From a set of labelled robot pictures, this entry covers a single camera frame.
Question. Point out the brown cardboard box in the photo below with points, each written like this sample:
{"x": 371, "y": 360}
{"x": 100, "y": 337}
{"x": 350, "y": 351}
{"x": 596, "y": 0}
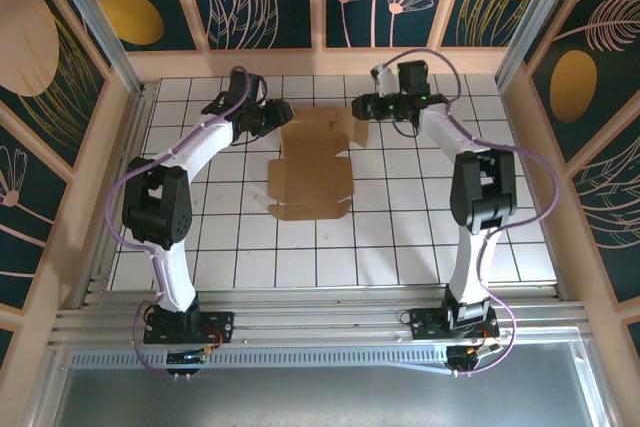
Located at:
{"x": 310, "y": 177}

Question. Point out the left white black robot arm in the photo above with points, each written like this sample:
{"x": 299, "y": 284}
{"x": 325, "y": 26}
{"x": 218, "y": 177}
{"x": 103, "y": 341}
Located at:
{"x": 162, "y": 212}

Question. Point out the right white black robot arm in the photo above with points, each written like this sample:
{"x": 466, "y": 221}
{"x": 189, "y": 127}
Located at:
{"x": 482, "y": 192}

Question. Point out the grey metal sheet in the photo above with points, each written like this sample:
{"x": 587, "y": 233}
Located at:
{"x": 320, "y": 402}

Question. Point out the aluminium side rail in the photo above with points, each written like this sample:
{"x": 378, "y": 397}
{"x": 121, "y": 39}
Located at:
{"x": 137, "y": 117}

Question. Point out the aluminium corner post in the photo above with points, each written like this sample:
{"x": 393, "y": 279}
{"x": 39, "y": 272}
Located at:
{"x": 535, "y": 7}
{"x": 90, "y": 7}

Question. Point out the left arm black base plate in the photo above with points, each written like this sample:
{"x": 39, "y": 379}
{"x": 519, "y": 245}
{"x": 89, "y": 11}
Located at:
{"x": 220, "y": 322}

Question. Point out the aluminium rail frame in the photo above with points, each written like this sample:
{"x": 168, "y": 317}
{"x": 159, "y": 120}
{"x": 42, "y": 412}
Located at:
{"x": 320, "y": 319}

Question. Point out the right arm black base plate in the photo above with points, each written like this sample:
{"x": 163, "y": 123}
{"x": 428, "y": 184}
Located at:
{"x": 425, "y": 322}

